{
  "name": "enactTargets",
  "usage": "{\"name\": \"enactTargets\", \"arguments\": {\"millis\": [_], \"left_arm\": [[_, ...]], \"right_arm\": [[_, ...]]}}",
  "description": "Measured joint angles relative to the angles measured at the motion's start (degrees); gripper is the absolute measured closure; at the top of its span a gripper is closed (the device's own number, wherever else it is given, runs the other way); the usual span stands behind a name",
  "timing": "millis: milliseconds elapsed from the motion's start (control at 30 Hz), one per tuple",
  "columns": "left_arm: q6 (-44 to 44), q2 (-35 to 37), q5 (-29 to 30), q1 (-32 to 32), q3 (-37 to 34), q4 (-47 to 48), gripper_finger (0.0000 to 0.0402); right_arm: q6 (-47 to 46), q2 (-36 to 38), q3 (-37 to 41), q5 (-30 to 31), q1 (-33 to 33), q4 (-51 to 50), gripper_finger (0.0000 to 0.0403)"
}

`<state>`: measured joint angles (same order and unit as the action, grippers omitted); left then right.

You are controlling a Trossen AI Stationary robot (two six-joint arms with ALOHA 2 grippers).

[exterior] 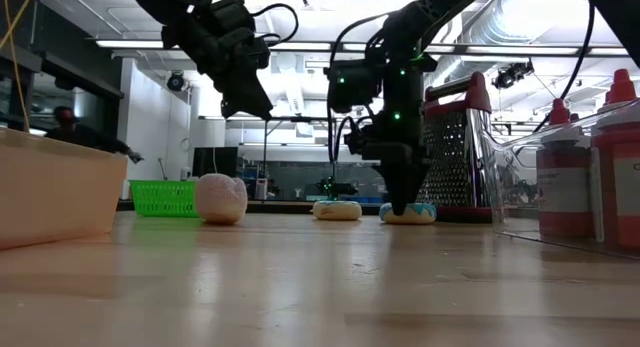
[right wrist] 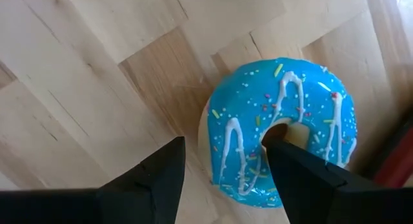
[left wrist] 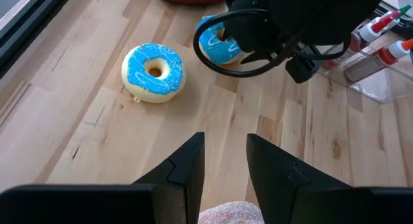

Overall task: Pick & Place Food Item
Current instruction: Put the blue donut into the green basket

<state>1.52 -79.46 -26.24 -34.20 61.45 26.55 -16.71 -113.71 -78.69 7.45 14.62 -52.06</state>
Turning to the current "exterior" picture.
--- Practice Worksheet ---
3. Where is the pink sugared toy bread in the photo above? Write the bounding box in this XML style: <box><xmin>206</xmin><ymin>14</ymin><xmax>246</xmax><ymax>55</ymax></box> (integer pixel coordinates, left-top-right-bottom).
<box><xmin>194</xmin><ymin>173</ymin><xmax>249</xmax><ymax>226</ymax></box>

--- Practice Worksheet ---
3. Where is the clear plastic tray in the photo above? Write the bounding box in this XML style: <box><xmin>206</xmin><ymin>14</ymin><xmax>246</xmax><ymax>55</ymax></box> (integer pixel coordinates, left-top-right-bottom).
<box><xmin>482</xmin><ymin>97</ymin><xmax>640</xmax><ymax>261</ymax></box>

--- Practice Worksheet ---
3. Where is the orange translucent plastic bin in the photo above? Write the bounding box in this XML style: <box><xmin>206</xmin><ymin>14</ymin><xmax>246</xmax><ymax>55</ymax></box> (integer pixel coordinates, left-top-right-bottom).
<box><xmin>0</xmin><ymin>126</ymin><xmax>129</xmax><ymax>251</ymax></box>

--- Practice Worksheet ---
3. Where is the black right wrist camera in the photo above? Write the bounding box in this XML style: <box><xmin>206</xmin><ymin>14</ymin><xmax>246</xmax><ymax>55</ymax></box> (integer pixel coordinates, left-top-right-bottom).
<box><xmin>324</xmin><ymin>59</ymin><xmax>382</xmax><ymax>114</ymax></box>

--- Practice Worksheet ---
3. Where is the metal box grater red trim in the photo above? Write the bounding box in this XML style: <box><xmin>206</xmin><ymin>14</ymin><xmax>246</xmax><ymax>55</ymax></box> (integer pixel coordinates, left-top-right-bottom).
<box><xmin>419</xmin><ymin>70</ymin><xmax>501</xmax><ymax>225</ymax></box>

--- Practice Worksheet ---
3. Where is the black ceiling spotlight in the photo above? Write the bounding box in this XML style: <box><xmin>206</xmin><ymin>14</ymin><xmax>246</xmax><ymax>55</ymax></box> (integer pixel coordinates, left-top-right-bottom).
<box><xmin>166</xmin><ymin>70</ymin><xmax>187</xmax><ymax>93</ymax></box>
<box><xmin>492</xmin><ymin>60</ymin><xmax>535</xmax><ymax>91</ymax></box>

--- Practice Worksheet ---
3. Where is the green plastic basket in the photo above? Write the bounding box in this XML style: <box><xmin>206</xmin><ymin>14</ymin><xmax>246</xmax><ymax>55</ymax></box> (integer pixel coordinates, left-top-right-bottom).
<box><xmin>128</xmin><ymin>180</ymin><xmax>201</xmax><ymax>218</ymax></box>

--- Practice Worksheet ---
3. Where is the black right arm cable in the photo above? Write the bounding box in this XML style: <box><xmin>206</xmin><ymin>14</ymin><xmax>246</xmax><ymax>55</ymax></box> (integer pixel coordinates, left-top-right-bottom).
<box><xmin>532</xmin><ymin>1</ymin><xmax>597</xmax><ymax>134</ymax></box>

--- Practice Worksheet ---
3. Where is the person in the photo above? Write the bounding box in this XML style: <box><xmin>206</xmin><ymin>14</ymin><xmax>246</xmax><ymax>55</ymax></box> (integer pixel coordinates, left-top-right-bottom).
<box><xmin>43</xmin><ymin>105</ymin><xmax>145</xmax><ymax>164</ymax></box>

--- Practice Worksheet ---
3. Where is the yellow extension cable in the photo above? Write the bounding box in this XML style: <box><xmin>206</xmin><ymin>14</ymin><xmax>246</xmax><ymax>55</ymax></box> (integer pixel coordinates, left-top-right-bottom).
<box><xmin>0</xmin><ymin>0</ymin><xmax>37</xmax><ymax>133</ymax></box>

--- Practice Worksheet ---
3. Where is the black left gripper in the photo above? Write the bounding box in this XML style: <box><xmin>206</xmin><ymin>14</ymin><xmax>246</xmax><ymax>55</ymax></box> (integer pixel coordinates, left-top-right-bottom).
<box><xmin>162</xmin><ymin>0</ymin><xmax>275</xmax><ymax>122</ymax></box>

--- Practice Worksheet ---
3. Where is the ceiling light strip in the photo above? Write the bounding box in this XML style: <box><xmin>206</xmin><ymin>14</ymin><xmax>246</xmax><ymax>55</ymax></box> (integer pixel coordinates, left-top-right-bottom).
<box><xmin>95</xmin><ymin>39</ymin><xmax>169</xmax><ymax>51</ymax></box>
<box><xmin>465</xmin><ymin>45</ymin><xmax>580</xmax><ymax>56</ymax></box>
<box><xmin>588</xmin><ymin>46</ymin><xmax>631</xmax><ymax>57</ymax></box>

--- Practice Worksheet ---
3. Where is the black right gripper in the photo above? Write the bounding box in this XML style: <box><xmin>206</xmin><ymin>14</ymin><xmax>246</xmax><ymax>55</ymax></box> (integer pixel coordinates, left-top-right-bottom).
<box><xmin>343</xmin><ymin>51</ymin><xmax>439</xmax><ymax>217</ymax></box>

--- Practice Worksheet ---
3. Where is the black monitor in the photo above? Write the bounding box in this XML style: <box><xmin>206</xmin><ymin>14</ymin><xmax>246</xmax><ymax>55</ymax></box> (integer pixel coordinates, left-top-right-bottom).
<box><xmin>192</xmin><ymin>146</ymin><xmax>239</xmax><ymax>181</ymax></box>

